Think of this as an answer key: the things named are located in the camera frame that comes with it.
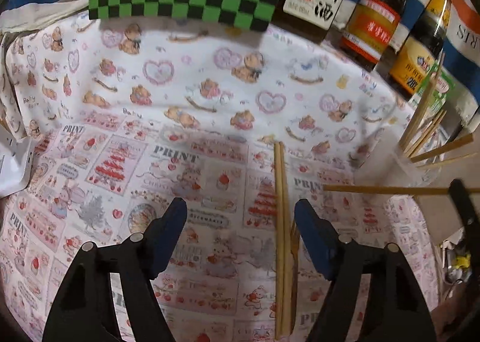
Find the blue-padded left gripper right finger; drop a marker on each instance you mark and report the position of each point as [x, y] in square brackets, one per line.
[396, 309]

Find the cartoon print tablecloth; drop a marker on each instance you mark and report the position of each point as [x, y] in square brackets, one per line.
[127, 114]

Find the translucent plastic cup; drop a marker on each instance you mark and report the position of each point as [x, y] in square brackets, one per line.
[386, 165]

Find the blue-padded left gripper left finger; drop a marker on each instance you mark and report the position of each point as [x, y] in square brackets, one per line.
[83, 308]

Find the green milk drink carton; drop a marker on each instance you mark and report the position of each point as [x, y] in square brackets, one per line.
[444, 88]

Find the oyster sauce bottle yellow label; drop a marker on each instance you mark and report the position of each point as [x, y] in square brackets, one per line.
[421, 48]

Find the white desk lamp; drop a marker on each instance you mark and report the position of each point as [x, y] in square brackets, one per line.
[16, 163]

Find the dark vinegar bottle red cap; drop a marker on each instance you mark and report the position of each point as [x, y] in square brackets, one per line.
[369, 30]

